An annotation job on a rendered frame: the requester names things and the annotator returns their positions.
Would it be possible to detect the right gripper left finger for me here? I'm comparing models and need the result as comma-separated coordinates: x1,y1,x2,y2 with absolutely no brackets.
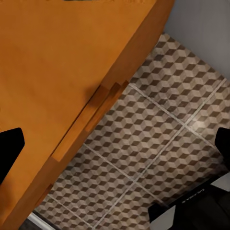
0,127,25,185

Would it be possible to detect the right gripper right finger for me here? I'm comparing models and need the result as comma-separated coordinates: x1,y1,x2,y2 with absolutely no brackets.
215,127,230,167

